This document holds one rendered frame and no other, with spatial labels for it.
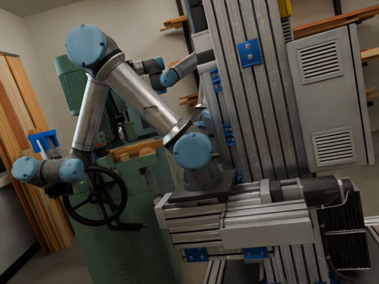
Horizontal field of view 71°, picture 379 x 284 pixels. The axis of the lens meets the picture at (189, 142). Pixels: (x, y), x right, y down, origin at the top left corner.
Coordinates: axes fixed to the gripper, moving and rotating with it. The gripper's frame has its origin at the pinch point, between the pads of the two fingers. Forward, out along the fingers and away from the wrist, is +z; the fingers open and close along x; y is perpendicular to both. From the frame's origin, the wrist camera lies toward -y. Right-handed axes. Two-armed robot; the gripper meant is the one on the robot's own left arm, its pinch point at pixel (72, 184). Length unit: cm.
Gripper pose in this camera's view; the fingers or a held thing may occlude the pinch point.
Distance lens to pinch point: 125.4
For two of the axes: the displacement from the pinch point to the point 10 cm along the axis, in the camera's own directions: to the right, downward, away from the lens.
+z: 0.3, 3.5, 9.4
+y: 2.8, 9.0, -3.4
